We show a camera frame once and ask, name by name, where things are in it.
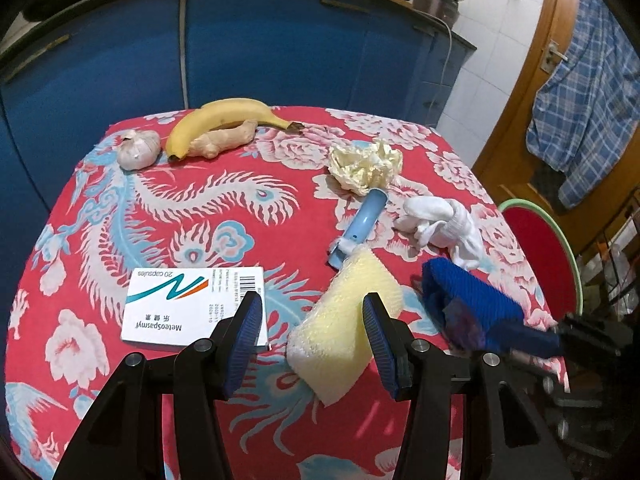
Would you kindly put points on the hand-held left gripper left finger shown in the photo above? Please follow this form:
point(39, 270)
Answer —
point(245, 340)

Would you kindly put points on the garlic bulb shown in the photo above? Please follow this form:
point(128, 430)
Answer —
point(137, 150)

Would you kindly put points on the white medicine box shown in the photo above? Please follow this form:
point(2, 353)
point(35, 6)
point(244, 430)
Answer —
point(165, 305)

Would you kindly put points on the wooden door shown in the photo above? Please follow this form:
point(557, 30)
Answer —
point(515, 135)

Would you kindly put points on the blue knit cloth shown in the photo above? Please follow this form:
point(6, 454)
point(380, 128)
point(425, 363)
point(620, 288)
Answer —
point(465, 285)

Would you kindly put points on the red floral tablecloth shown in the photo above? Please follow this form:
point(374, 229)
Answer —
point(225, 220)

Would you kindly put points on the yellow banana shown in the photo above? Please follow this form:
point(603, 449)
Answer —
point(215, 115)

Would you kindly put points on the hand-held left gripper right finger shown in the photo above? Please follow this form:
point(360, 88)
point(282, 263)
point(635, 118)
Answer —
point(380, 345)

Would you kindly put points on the brown rice cooker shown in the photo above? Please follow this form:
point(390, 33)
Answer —
point(440, 2)

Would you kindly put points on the blue plaid shirt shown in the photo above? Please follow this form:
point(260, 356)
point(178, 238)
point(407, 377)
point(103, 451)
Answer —
point(590, 110)

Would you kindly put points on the blue kitchen base cabinet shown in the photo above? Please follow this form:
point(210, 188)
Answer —
point(275, 45)

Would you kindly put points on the yellow sponge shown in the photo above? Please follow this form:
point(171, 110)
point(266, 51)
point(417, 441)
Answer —
point(330, 330)

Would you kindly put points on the red basin green rim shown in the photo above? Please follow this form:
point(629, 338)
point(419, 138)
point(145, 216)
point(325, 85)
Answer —
point(540, 260)

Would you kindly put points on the ginger root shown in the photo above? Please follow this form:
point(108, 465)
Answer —
point(220, 140)

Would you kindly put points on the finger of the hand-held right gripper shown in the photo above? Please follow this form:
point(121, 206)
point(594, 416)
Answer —
point(540, 366)
point(530, 341)

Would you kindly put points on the white sock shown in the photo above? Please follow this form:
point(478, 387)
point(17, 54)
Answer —
point(440, 220)

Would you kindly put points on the light blue plastic tube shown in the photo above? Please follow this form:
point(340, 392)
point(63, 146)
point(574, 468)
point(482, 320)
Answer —
point(362, 220)

